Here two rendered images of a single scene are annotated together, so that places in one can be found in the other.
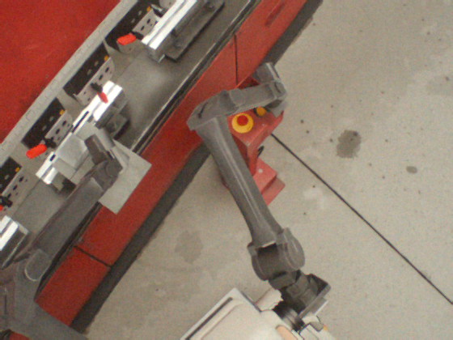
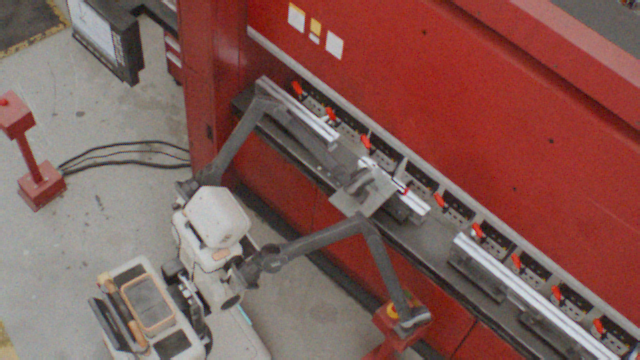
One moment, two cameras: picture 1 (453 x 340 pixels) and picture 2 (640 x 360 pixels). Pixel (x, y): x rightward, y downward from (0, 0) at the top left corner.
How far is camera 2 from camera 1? 185 cm
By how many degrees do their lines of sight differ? 40
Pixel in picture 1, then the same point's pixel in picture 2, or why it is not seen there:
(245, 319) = (237, 218)
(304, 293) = (246, 268)
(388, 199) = not seen: outside the picture
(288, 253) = (271, 256)
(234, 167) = (327, 232)
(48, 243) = (296, 127)
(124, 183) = (348, 207)
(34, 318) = (255, 111)
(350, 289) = not seen: outside the picture
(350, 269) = not seen: outside the picture
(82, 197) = (324, 155)
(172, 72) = (438, 259)
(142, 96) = (420, 236)
